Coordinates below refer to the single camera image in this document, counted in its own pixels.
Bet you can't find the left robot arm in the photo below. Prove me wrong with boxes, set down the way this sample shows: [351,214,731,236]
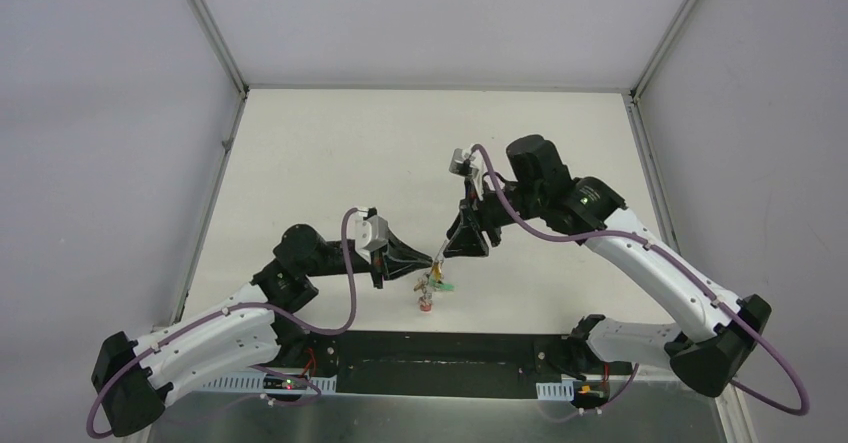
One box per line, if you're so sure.
[86,216,433,439]

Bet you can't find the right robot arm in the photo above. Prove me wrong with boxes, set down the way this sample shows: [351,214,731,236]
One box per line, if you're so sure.
[439,135,771,397]

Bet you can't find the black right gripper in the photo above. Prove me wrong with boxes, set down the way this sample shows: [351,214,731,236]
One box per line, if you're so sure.
[443,177,544,258]

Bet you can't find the aluminium frame rails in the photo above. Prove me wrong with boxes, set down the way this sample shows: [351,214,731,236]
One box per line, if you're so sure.
[135,0,757,443]

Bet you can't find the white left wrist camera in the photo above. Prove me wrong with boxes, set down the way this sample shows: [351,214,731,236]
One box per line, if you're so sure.
[352,207,389,254]

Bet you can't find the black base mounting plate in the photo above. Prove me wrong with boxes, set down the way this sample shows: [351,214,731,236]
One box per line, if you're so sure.
[272,331,632,399]

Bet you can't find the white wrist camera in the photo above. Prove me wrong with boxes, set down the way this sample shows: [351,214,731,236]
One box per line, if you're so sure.
[352,207,389,254]
[448,148,479,178]

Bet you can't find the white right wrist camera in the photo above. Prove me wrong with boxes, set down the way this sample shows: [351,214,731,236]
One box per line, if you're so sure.
[448,148,479,178]

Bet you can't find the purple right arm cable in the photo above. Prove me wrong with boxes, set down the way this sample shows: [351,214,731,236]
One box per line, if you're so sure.
[470,143,811,417]

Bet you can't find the key with yellow tag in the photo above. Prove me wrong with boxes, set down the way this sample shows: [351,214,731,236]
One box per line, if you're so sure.
[429,263,443,285]

